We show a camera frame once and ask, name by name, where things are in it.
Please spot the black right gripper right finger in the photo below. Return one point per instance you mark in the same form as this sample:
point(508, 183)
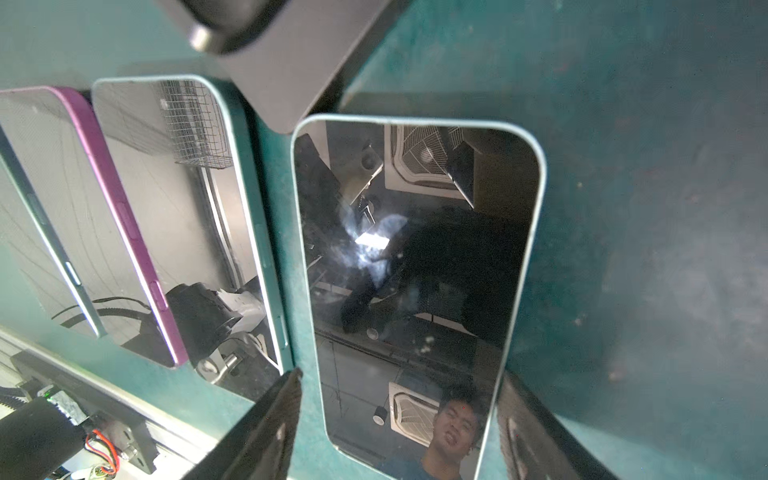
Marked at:
point(534, 444)

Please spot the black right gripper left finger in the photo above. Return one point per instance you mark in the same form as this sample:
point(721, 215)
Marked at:
point(261, 444)

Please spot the teal phone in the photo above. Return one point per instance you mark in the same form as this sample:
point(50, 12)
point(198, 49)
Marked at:
point(416, 237)

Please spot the purple phone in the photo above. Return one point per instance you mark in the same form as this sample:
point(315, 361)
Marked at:
point(63, 151)

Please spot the silver phone black screen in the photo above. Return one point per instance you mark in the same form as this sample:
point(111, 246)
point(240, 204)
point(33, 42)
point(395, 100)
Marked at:
point(35, 246)

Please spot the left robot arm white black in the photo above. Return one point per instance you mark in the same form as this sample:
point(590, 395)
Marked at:
point(36, 439)

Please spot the black folding phone stand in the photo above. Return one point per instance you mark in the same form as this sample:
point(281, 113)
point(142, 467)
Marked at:
point(289, 59)

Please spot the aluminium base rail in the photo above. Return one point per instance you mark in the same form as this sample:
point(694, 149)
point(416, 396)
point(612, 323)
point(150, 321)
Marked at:
point(158, 420)

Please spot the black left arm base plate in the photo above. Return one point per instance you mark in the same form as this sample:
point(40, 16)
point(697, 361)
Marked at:
point(121, 424)

